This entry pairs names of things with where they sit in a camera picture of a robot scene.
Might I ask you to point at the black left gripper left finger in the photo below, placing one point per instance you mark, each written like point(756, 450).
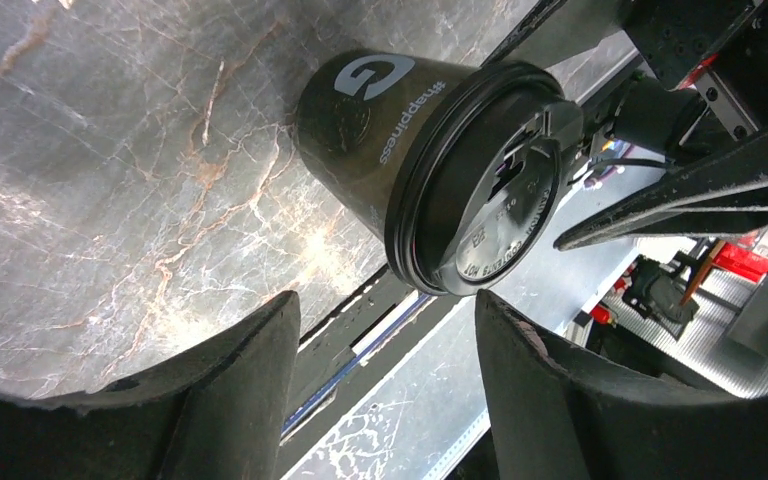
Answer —
point(213, 411)

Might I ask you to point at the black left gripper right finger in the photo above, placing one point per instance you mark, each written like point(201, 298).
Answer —
point(560, 411)

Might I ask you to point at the black paper coffee cup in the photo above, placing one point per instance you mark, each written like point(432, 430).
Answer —
point(357, 117)

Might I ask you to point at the black lid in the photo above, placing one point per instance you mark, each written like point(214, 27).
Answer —
point(481, 179)

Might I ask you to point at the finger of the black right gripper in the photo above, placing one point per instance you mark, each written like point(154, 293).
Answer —
point(724, 194)

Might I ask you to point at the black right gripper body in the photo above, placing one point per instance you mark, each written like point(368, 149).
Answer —
point(704, 87)

